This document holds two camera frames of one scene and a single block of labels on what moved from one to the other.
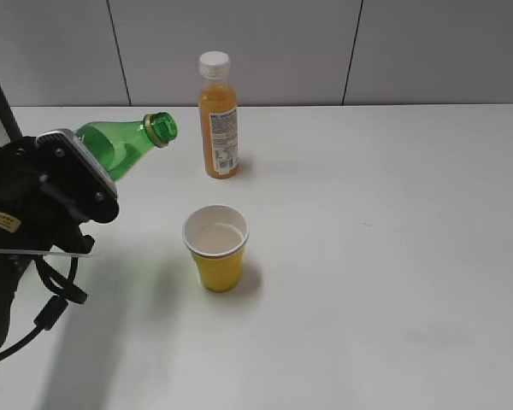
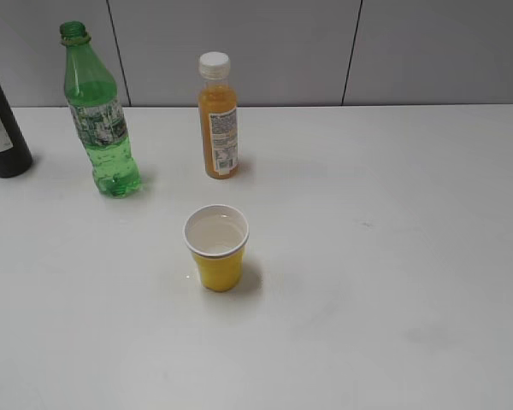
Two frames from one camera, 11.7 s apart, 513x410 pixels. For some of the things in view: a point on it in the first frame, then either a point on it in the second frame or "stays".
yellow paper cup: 216,235 stays
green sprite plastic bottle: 112,143 -> 98,115
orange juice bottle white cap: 219,114 stays
